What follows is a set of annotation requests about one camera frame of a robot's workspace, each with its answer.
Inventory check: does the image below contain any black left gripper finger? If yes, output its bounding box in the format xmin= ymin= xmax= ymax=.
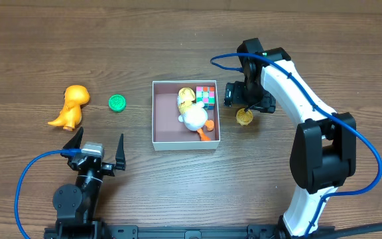
xmin=63 ymin=127 xmax=84 ymax=149
xmin=115 ymin=134 xmax=126 ymax=171

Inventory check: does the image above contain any yellow round disc toy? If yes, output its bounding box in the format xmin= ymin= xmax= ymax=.
xmin=235 ymin=108 xmax=253 ymax=125

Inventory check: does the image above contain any multicolour puzzle cube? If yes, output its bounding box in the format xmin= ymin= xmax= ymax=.
xmin=196 ymin=86 xmax=216 ymax=110

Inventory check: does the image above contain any orange dinosaur toy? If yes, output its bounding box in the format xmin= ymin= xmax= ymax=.
xmin=48 ymin=85 xmax=90 ymax=131

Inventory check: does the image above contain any white cardboard box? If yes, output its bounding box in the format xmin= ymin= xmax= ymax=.
xmin=152 ymin=80 xmax=220 ymax=151

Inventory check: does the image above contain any green round disc toy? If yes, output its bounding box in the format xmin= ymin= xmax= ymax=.
xmin=108 ymin=94 xmax=127 ymax=112

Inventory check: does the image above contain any white duck toy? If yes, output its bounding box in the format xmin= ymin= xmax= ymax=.
xmin=177 ymin=88 xmax=215 ymax=141

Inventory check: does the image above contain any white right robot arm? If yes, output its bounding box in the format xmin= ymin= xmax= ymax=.
xmin=224 ymin=38 xmax=356 ymax=238

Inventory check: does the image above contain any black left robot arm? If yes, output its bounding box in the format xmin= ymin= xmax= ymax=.
xmin=53 ymin=128 xmax=126 ymax=224

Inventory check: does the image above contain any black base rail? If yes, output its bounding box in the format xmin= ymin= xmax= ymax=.
xmin=43 ymin=224 xmax=291 ymax=239

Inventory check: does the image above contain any black thick cable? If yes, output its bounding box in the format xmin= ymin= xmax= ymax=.
xmin=323 ymin=219 xmax=382 ymax=239

